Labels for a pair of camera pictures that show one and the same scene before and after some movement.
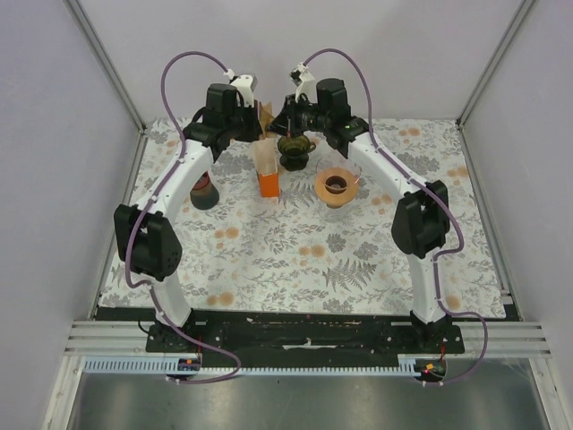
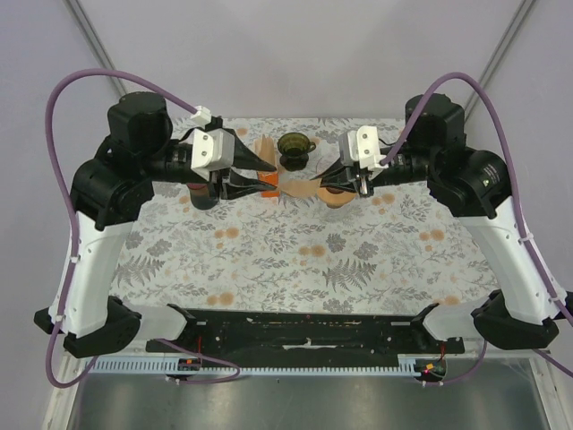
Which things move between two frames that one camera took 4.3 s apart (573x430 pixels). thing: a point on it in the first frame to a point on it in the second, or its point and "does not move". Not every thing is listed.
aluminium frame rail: [106, 61] does not move
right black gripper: [286, 123] to [349, 182]
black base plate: [304, 332] does not move
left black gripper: [253, 115] to [232, 185]
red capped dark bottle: [204, 194] does not move
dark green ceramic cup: [295, 151] does not move
